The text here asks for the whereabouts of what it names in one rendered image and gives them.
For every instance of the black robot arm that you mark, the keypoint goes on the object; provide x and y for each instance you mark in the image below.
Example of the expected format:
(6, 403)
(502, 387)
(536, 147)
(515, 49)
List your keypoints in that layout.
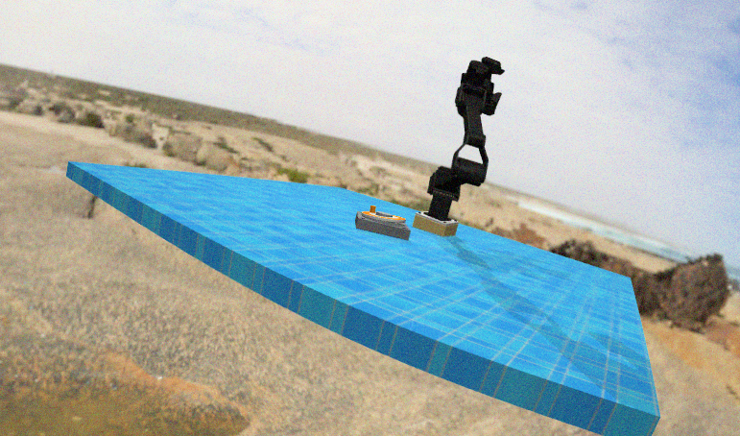
(447, 181)

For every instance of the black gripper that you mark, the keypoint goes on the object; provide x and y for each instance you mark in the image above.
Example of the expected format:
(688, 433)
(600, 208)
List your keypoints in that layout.
(491, 99)

